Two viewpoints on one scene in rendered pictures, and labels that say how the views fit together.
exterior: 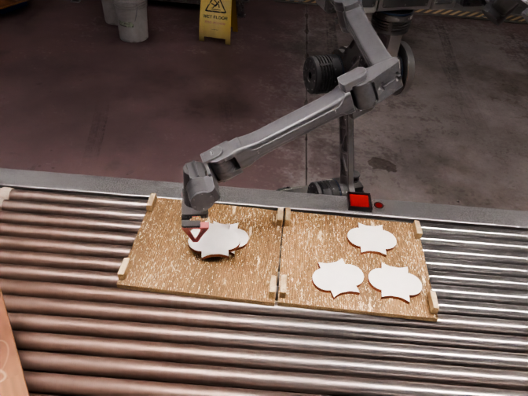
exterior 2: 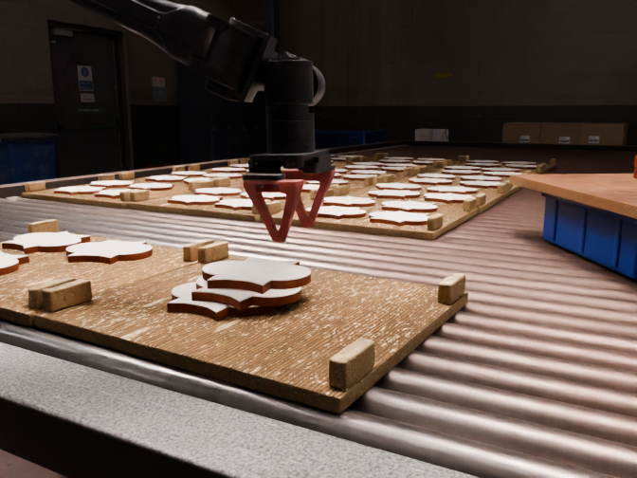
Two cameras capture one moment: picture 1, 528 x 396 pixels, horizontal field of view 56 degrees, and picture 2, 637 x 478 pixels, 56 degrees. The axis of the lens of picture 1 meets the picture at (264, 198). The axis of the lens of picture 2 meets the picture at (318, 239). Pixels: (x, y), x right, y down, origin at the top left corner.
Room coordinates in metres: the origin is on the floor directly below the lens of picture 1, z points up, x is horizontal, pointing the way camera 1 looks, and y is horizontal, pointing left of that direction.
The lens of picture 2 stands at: (1.56, 0.55, 1.17)
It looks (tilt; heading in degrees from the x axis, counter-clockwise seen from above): 12 degrees down; 209
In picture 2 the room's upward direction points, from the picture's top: straight up
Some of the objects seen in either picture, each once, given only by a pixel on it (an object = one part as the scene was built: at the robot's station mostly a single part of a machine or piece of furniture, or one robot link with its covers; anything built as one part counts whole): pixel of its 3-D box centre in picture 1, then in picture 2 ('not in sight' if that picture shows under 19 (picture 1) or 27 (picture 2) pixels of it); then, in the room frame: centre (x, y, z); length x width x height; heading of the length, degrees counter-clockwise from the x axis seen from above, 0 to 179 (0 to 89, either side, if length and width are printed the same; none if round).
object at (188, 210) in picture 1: (195, 195); (290, 136); (0.94, 0.17, 1.14); 0.10 x 0.07 x 0.07; 10
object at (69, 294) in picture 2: (280, 216); (67, 295); (1.09, -0.05, 0.95); 0.06 x 0.02 x 0.03; 178
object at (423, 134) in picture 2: not in sight; (431, 137); (-5.66, -1.82, 0.86); 0.37 x 0.30 x 0.22; 89
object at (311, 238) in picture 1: (353, 261); (48, 266); (0.96, -0.27, 0.93); 0.41 x 0.35 x 0.02; 89
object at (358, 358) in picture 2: (151, 202); (352, 362); (1.11, 0.34, 0.95); 0.06 x 0.02 x 0.03; 178
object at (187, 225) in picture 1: (195, 225); (302, 192); (0.91, 0.17, 1.07); 0.07 x 0.07 x 0.09; 10
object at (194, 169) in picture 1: (195, 177); (289, 83); (0.94, 0.17, 1.20); 0.07 x 0.06 x 0.07; 19
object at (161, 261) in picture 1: (207, 246); (263, 307); (0.97, 0.15, 0.93); 0.41 x 0.35 x 0.02; 88
